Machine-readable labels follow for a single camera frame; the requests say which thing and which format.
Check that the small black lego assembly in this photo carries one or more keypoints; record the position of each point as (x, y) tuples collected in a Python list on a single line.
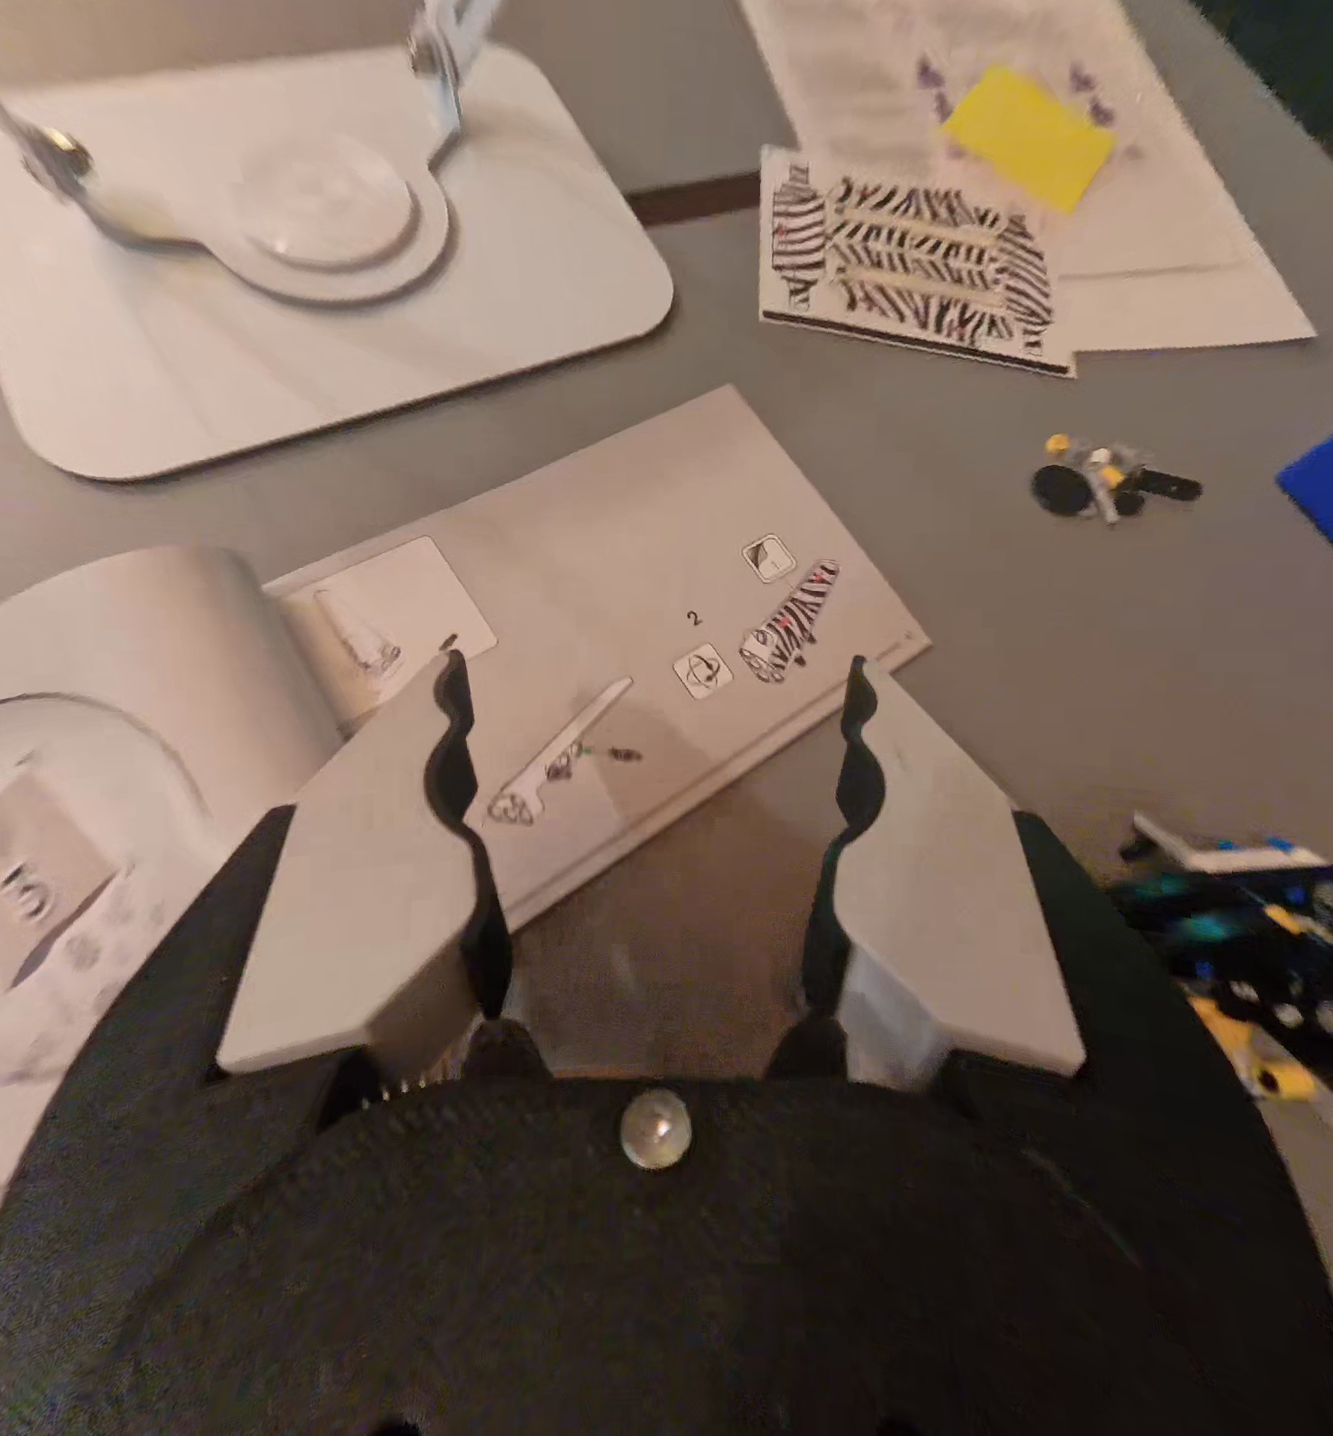
[(1104, 482)]

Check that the yellow sticky note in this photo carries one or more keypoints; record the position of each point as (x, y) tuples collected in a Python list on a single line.
[(1030, 140)]

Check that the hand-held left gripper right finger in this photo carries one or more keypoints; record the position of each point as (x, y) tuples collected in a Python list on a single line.
[(958, 897)]

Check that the open instruction booklet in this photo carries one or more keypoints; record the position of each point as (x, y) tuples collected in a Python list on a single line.
[(622, 538)]

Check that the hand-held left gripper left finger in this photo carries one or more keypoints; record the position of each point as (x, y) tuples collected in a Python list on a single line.
[(341, 897)]

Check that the yellow lego plane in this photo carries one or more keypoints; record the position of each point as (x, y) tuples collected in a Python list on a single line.
[(1272, 965)]

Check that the zebra sticker sheet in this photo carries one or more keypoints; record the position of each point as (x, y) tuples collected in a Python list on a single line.
[(914, 269)]

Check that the white paper sheet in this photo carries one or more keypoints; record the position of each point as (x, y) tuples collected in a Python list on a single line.
[(846, 68)]

